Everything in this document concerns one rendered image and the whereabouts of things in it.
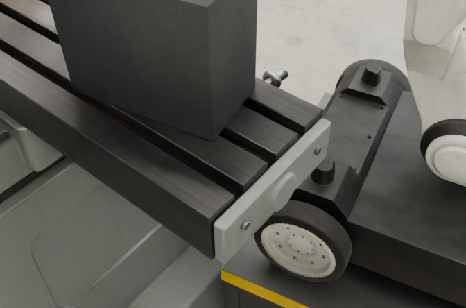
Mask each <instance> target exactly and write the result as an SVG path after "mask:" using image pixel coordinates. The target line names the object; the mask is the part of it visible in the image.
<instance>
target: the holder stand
mask: <svg viewBox="0 0 466 308"><path fill-rule="evenodd" d="M49 5H50V8H51V12H52V15H53V20H54V22H55V27H56V30H57V33H58V37H59V41H60V45H61V48H62V52H63V56H64V60H65V62H66V66H67V70H68V73H69V77H70V81H71V85H72V88H73V90H74V91H75V92H78V93H81V94H84V95H86V96H90V97H92V98H94V99H98V100H100V101H103V102H106V103H109V104H111V105H114V106H117V107H119V108H122V109H124V110H128V111H130V112H134V113H136V114H139V115H141V116H144V117H147V118H149V119H152V120H155V121H158V122H160V123H164V124H166V125H168V126H172V127H174V128H177V129H180V130H183V131H185V132H188V133H191V134H193V135H196V136H199V137H202V138H204V139H208V140H210V141H214V140H215V139H216V138H217V137H218V135H219V134H220V133H221V131H222V130H223V129H224V127H225V126H226V125H227V123H228V122H229V121H230V119H231V118H232V117H233V116H234V115H235V113H236V112H237V110H238V109H239V108H240V107H241V106H242V104H243V103H244V101H245V100H246V99H247V98H248V97H249V95H250V94H251V93H252V91H253V90H254V88H255V74H256V49H257V0H49Z"/></svg>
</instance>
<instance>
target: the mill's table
mask: <svg viewBox="0 0 466 308"><path fill-rule="evenodd" d="M0 110H1V111H3V112H5V113H6V114H7V115H8V116H10V117H11V118H13V119H14V120H15V121H17V122H18V123H20V124H21V125H22V126H24V127H25V128H27V129H28V130H30V131H31V132H32V133H34V134H35V135H37V136H38V137H39V138H41V139H42V140H44V141H45V142H46V143H47V144H49V145H51V146H52V147H54V148H55V149H56V150H58V151H59V152H61V153H62V154H63V155H65V156H66V157H68V158H69V159H70V160H72V161H73V162H75V163H76V164H77V165H78V166H80V167H82V168H83V169H84V170H86V171H87V172H89V173H90V174H92V175H93V176H94V177H95V178H97V179H99V180H100V181H101V182H103V183H104V184H105V185H107V186H108V187H109V188H111V189H113V190H114V191H115V192H116V193H118V194H120V195H121V196H123V197H124V198H125V199H126V200H128V201H130V202H131V203H132V204H133V205H135V206H136V207H138V208H139V209H140V210H142V211H143V212H145V213H146V214H147V215H149V216H151V217H152V218H153V219H155V220H156V221H157V222H159V223H161V224H162V225H163V226H164V227H166V228H167V229H169V230H170V231H171V232H173V233H174V234H176V235H177V236H179V237H180V238H181V239H183V240H184V241H186V242H187V243H188V244H190V245H191V246H193V247H194V248H195V249H197V250H198V251H200V252H201V253H202V254H204V255H205V256H207V257H208V258H210V259H211V260H213V258H216V259H217V260H218V261H220V262H221V263H223V264H226V263H227V262H228V261H229V260H230V259H231V258H232V257H233V256H234V255H235V254H236V252H237V251H238V250H239V249H240V248H241V247H242V246H243V245H244V244H245V243H246V242H247V241H248V240H249V239H250V238H251V237H252V236H253V234H254V233H255V232H256V231H257V230H258V229H259V228H260V227H261V226H262V225H263V224H264V223H265V222H266V221H267V220H268V219H269V218H270V217H271V216H272V215H273V214H274V213H275V212H278V211H280V209H282V208H283V207H284V206H285V204H287V202H288V201H289V199H290V197H291V196H292V194H293V192H294V191H295V190H296V189H297V188H298V187H299V185H300V184H301V183H302V182H303V181H304V180H305V179H306V178H307V177H308V176H309V175H310V173H311V172H312V171H313V170H314V169H315V168H316V167H317V166H318V165H319V164H320V163H321V162H322V161H323V160H324V159H325V158H326V154H327V145H328V141H329V133H330V128H331V122H330V121H328V120H326V119H324V118H322V115H323V109H322V108H319V107H318V106H316V105H314V104H312V103H309V102H307V101H305V100H303V99H301V98H299V97H297V96H294V95H292V94H290V93H288V92H286V91H284V90H282V89H280V88H278V87H275V86H274V85H271V84H270V83H267V82H266V81H263V80H261V79H259V78H257V77H255V88H254V90H253V91H252V93H251V94H250V95H249V97H248V98H247V99H246V100H245V101H244V103H243V104H242V106H241V107H240V108H239V109H238V110H237V112H236V113H235V115H234V116H233V117H232V118H231V119H230V121H229V122H228V123H227V125H226V126H225V127H224V129H223V130H222V131H221V133H220V134H219V135H218V137H217V138H216V139H215V140H214V141H210V140H208V139H204V138H202V137H199V136H196V135H193V134H191V133H188V132H185V131H183V130H180V129H177V128H174V127H172V126H168V125H166V124H164V123H160V122H158V121H155V120H152V119H149V118H147V117H144V116H141V115H139V114H136V113H134V112H130V111H128V110H124V109H122V108H119V107H117V106H114V105H111V104H109V103H106V102H103V101H100V100H98V99H94V98H92V97H90V96H86V95H84V94H81V93H78V92H75V91H74V90H73V88H72V85H71V81H70V77H69V73H68V70H67V66H66V62H65V60H64V56H63V52H62V48H61V45H60V41H59V37H58V33H57V30H56V27H55V22H54V20H53V15H52V12H51V8H50V5H49V0H0Z"/></svg>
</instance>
